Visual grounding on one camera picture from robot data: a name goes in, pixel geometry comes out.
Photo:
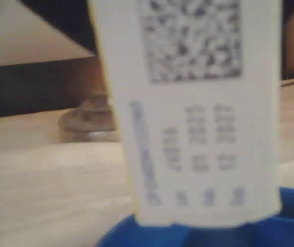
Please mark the blue round bowl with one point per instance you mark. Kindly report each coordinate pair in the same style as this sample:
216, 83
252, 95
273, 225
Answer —
239, 236

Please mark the dark wooden furniture board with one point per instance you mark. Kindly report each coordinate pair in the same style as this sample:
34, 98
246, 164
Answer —
34, 87

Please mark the white wrinkled table cloth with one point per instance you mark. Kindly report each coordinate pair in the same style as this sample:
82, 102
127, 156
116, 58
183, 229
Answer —
46, 180

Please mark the yellow rectangular box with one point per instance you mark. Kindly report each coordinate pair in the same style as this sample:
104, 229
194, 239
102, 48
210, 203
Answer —
201, 103

